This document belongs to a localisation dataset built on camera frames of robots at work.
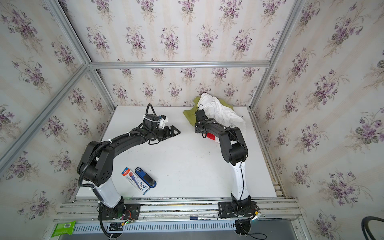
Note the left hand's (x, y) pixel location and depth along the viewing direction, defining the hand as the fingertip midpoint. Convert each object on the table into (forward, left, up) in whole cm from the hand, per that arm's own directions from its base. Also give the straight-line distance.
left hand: (176, 132), depth 90 cm
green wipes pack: (-47, +49, -12) cm, 69 cm away
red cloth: (+5, -23, -11) cm, 26 cm away
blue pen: (-43, -12, -12) cm, 46 cm away
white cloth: (+21, -26, 0) cm, 34 cm away
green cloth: (+27, -8, -10) cm, 30 cm away
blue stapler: (-25, +14, -11) cm, 31 cm away
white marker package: (-30, +16, -12) cm, 36 cm away
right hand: (+10, -15, -10) cm, 21 cm away
